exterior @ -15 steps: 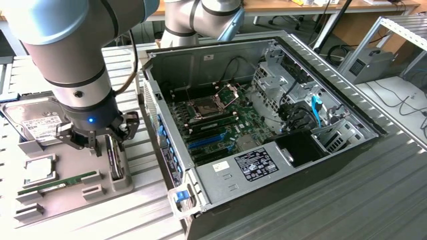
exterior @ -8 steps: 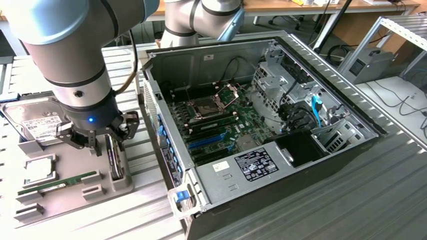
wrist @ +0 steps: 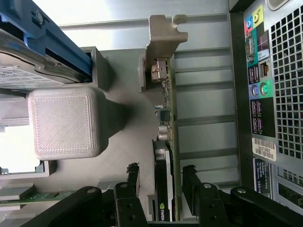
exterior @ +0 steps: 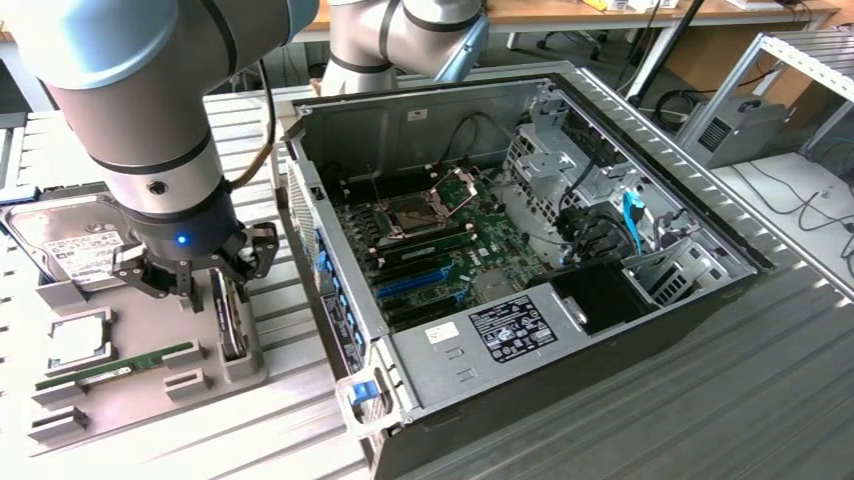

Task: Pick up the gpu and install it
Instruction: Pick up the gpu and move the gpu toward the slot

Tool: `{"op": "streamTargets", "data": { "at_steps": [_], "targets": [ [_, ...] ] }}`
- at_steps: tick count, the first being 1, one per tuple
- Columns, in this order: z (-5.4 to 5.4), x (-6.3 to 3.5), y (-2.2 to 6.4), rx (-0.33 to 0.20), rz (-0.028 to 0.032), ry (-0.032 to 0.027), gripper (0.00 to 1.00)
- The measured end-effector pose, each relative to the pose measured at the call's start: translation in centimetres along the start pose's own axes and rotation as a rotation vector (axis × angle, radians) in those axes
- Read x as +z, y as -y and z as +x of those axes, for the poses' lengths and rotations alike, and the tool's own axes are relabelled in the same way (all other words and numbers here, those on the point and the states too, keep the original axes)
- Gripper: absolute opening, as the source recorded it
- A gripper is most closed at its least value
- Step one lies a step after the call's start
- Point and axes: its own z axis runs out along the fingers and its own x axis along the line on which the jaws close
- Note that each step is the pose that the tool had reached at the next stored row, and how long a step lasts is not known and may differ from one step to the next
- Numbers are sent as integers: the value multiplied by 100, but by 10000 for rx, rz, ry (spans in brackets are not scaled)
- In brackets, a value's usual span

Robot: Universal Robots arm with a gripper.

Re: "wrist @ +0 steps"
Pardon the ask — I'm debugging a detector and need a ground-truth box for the grey printed parts rack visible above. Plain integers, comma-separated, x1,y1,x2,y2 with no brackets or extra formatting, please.
0,46,199,227

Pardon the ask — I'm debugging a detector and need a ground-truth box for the open grey PC case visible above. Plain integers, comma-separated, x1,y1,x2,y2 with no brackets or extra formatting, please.
228,0,303,227

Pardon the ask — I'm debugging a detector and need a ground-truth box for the green RAM stick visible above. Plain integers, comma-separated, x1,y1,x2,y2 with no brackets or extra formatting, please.
0,189,75,204

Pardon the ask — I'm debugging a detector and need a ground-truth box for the silver hard disk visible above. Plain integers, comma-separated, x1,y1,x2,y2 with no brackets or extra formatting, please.
0,28,83,92

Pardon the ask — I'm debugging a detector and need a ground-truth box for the CPU chip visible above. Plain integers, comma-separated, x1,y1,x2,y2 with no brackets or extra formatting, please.
0,125,45,175

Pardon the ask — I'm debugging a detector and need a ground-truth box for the blue disk caddy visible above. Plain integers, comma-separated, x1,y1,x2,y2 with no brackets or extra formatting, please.
0,0,93,83

